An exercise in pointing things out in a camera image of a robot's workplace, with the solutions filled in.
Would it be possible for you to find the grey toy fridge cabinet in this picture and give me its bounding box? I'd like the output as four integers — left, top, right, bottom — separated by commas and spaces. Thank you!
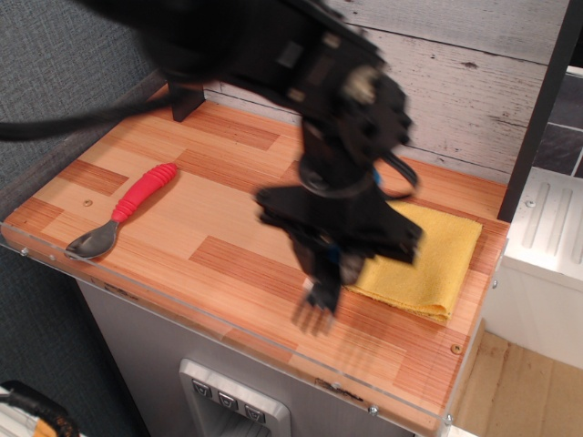
80, 282, 441, 436

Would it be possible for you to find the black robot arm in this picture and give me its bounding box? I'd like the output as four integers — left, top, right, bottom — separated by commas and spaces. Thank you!
88, 1, 423, 312

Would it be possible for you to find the black cable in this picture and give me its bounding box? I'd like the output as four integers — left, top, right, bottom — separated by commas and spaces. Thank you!
0, 97, 174, 142

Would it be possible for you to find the yellow folded cloth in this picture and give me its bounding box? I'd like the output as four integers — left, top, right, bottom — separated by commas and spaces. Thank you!
349, 201, 483, 322

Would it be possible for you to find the dark grey left post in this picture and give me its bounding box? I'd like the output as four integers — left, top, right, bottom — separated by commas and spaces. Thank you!
168, 81, 206, 122

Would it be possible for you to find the dark grey post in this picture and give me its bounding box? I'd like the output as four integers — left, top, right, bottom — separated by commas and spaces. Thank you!
168, 81, 206, 122
497, 0, 582, 223

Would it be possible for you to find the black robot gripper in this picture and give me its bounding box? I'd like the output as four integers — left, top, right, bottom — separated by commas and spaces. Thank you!
255, 185, 423, 314

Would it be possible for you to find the dark grey right post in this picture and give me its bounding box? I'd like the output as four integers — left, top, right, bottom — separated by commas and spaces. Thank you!
497, 0, 582, 223

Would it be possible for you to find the clear acrylic edge guard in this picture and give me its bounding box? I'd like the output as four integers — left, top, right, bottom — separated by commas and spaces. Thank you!
2, 218, 508, 436

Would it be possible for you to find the silver dispenser button panel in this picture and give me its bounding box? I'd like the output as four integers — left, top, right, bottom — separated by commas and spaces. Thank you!
179, 359, 292, 436

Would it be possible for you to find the orange object bottom left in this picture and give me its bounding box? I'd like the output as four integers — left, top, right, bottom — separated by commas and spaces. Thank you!
32, 418, 79, 437

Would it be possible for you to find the white toy sink unit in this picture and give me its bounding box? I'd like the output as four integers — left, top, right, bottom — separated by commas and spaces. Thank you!
481, 66, 583, 366

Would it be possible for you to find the red handled metal spoon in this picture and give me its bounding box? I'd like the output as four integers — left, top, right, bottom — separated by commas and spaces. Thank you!
65, 163, 178, 259

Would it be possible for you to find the blue handled metal fork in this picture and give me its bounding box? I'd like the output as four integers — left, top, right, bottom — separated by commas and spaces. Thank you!
291, 276, 336, 336

